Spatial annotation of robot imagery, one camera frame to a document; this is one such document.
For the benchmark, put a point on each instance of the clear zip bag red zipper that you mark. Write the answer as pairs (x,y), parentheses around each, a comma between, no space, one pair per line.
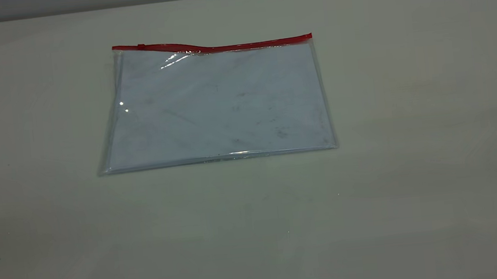
(218,110)

